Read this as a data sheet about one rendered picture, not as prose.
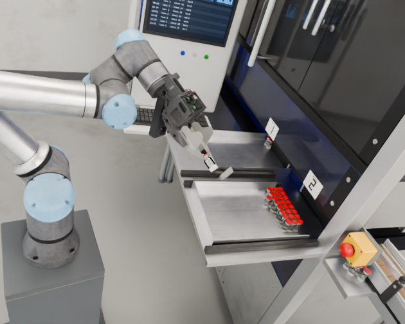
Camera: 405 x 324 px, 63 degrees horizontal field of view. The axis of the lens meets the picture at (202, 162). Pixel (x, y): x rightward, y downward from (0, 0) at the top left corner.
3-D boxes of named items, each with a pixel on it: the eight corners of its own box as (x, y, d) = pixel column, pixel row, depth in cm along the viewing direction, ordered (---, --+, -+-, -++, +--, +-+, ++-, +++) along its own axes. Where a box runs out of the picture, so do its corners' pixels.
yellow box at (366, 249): (355, 245, 103) (368, 230, 99) (370, 265, 98) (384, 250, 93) (336, 247, 100) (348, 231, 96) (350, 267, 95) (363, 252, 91)
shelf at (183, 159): (259, 136, 163) (260, 133, 162) (337, 255, 112) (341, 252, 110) (164, 130, 146) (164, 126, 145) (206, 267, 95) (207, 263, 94)
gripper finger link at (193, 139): (209, 152, 76) (188, 119, 77) (193, 164, 79) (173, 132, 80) (216, 149, 78) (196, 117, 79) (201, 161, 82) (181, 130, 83)
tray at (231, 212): (273, 188, 129) (276, 182, 127) (305, 242, 110) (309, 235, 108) (191, 188, 117) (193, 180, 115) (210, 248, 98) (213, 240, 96)
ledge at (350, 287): (355, 259, 112) (358, 255, 111) (379, 294, 103) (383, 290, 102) (321, 262, 107) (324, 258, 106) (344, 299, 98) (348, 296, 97)
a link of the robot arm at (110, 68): (82, 96, 76) (119, 67, 75) (77, 74, 84) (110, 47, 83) (105, 116, 82) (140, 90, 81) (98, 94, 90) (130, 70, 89)
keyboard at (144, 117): (204, 116, 176) (204, 112, 175) (209, 131, 166) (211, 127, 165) (127, 108, 163) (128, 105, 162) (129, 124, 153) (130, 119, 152)
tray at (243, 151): (264, 139, 158) (267, 133, 156) (288, 175, 139) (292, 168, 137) (197, 135, 146) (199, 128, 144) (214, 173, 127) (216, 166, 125)
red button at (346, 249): (345, 247, 99) (351, 239, 96) (353, 259, 96) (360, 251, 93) (335, 249, 97) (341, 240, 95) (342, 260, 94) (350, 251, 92)
